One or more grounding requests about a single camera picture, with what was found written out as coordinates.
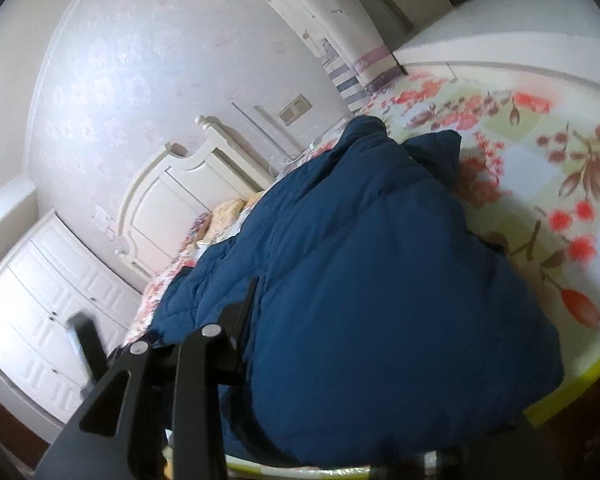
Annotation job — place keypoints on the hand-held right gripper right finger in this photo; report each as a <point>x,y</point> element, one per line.
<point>480,450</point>

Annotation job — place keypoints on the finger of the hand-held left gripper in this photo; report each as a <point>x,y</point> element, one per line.
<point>87,350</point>

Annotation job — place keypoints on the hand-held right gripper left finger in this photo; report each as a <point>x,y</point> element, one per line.
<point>195,375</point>

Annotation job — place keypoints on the blue quilted jacket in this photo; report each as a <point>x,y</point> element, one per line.
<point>380,285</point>

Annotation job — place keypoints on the white wardrobe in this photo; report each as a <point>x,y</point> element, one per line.
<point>40,310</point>

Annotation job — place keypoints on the floral pillow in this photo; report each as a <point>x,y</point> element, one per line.
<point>196,232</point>

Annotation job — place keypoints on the yellow pillow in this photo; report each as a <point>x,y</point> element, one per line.
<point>227,210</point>

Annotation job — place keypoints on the white bed headboard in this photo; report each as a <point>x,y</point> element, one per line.
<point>180,200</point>

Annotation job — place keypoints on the floral bed sheet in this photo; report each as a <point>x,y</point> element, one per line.
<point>530,170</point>

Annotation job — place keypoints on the printed striped curtain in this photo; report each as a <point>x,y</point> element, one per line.
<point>320,10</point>

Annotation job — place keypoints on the white wall pole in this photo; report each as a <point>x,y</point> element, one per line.
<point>257,127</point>

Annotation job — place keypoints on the wall switch panel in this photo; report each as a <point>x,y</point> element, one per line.
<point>295,109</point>

